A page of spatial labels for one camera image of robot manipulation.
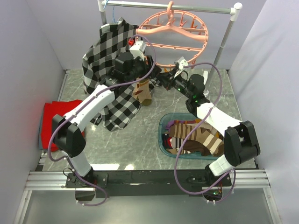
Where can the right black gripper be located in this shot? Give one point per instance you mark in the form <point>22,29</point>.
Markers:
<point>166,78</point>

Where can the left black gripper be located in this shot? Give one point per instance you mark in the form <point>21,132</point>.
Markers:
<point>147,68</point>

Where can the beige striped sock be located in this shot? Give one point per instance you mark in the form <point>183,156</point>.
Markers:
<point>142,93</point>

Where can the pink round clip hanger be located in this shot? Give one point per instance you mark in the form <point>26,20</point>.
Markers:
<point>172,39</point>

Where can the brown striped sock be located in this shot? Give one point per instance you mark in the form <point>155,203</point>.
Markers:
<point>186,139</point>

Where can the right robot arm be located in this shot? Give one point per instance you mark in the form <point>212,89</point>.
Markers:
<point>240,140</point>

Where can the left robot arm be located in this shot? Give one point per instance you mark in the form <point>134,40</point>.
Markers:
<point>88,116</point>

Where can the teal plastic basket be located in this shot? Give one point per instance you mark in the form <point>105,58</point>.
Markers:
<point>169,120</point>

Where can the black white checkered shirt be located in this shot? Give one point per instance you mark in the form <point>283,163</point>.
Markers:
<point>96,62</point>

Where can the metal clothes rack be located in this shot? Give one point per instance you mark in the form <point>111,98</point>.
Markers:
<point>233,12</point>

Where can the red folded cloth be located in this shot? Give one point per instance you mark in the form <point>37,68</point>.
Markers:
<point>56,131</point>

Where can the black base beam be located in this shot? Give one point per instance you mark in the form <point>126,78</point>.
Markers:
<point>152,182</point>

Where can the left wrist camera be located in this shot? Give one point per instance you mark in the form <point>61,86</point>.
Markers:
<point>138,49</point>

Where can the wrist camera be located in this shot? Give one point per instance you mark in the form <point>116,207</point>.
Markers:
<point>180,64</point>
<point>138,49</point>

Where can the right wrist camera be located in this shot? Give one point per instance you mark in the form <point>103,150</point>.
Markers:
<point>180,64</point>

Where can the blue wire hanger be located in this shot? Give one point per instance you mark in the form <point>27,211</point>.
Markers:
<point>113,14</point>

